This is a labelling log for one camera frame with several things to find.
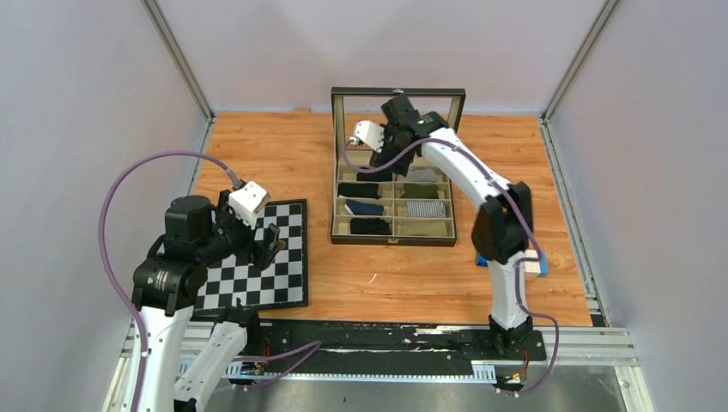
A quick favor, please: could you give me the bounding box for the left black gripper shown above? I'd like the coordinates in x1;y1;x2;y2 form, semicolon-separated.
198;188;285;268

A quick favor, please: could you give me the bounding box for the black underwear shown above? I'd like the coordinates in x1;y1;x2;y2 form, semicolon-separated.
356;169;394;183

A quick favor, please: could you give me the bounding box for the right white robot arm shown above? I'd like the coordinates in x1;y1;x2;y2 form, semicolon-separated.
354;94;533;359

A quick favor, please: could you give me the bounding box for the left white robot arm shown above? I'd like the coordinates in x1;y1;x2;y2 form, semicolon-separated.
122;182;285;411

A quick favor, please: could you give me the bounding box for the black white checkerboard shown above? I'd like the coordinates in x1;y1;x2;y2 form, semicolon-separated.
193;198;311;312

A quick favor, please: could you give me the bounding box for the grey rolled cloth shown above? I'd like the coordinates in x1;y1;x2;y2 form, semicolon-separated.
398;168;440;183

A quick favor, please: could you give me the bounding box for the olive green rolled cloth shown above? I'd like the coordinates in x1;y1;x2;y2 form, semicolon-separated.
401;184;440;200

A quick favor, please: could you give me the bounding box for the black rolled cloth top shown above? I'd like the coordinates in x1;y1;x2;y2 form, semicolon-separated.
337;182;380;199

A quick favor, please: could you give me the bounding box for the black rolled cloth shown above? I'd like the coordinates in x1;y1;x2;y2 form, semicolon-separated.
337;182;380;199
349;218;392;236

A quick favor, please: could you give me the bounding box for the striped rolled cloth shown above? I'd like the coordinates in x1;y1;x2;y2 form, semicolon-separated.
406;201;447;218

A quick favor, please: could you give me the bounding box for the black compartment storage box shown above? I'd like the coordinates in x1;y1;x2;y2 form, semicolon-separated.
330;86;466;247

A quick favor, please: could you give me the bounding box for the navy rolled cloth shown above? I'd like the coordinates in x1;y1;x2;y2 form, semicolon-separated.
344;199;385;216

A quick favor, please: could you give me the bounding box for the black rolled cloth bottom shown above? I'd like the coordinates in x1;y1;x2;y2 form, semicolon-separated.
349;218;392;236

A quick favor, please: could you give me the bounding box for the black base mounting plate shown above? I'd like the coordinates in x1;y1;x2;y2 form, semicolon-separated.
241;319;547;376

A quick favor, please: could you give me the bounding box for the blue green brick stack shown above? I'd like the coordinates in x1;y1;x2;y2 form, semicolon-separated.
476;253;488;267

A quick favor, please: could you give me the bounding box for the white blue brick block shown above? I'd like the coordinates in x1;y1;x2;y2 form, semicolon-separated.
523;250;549;277

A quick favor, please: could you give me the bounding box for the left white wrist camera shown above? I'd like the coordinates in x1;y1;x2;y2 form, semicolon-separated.
228;181;270;228

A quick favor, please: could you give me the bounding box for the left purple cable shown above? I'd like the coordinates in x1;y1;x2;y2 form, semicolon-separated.
97;150;323;412

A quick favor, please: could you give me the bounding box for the purple cable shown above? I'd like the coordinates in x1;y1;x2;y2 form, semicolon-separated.
97;150;323;412
343;137;561;397

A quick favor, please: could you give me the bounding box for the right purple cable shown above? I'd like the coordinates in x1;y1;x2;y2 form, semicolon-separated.
343;137;561;397

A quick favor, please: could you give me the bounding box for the aluminium frame rail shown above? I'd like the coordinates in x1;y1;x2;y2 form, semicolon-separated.
102;319;655;412

